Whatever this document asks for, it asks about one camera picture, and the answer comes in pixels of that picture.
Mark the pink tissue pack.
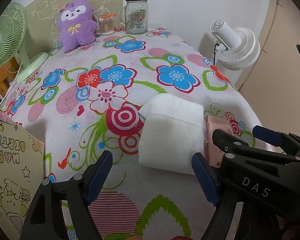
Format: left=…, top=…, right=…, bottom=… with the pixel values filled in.
left=206, top=116, right=233, bottom=168

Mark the yellow patterned storage box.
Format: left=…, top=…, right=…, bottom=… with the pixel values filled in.
left=0, top=111, right=44, bottom=239

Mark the white standing fan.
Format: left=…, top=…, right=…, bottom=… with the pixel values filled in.
left=210, top=20, right=261, bottom=71

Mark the white folded towel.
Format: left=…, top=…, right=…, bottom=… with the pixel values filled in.
left=138, top=94, right=204, bottom=175

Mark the floral tablecloth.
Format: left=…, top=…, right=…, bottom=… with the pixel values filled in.
left=0, top=28, right=268, bottom=239

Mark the wooden bed headboard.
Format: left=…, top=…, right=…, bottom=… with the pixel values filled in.
left=0, top=57, right=19, bottom=103

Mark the glass jar with green lid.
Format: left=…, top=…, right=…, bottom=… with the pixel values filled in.
left=119, top=0, right=148, bottom=35

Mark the green desk fan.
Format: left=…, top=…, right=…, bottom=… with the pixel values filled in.
left=0, top=2, right=49, bottom=83

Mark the purple plush toy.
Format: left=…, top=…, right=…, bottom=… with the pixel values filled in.
left=57, top=0, right=97, bottom=53

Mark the cotton swab container orange lid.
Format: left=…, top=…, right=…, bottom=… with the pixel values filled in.
left=98, top=14, right=117, bottom=36

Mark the beige patterned board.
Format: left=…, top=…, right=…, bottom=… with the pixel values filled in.
left=24, top=0, right=123, bottom=57

